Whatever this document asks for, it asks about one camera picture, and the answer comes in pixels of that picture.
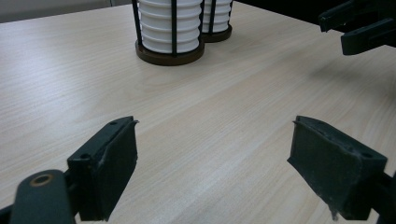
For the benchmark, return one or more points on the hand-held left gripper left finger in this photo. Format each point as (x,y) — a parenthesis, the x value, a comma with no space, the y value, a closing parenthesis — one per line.
(106,168)

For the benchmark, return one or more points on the tall stack of paper cups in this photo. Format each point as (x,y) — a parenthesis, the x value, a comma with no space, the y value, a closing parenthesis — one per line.
(221,15)

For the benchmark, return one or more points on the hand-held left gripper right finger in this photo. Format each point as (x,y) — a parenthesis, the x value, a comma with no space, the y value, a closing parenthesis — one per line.
(333,168)

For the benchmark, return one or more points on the short stack of paper cups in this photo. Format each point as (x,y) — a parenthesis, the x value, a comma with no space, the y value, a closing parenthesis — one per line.
(155,28)

